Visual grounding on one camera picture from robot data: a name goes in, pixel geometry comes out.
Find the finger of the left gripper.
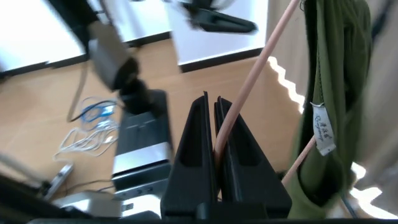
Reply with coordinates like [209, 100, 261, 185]
[185, 6, 259, 35]

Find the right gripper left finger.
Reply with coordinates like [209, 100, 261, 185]
[160, 91, 218, 218]

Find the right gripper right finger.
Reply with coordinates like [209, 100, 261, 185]
[214, 96, 292, 218]

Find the pink clothes hanger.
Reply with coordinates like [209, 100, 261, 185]
[213, 0, 318, 187]

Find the green garment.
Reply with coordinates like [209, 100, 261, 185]
[287, 0, 373, 220]

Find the white power strip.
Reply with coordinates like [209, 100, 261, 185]
[40, 163, 75, 200]

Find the black cable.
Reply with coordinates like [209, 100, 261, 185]
[66, 62, 121, 123]
[63, 179, 114, 195]

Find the white cable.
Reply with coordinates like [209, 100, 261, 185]
[52, 119, 121, 161]

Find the blue cable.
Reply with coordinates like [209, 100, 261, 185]
[80, 96, 121, 124]

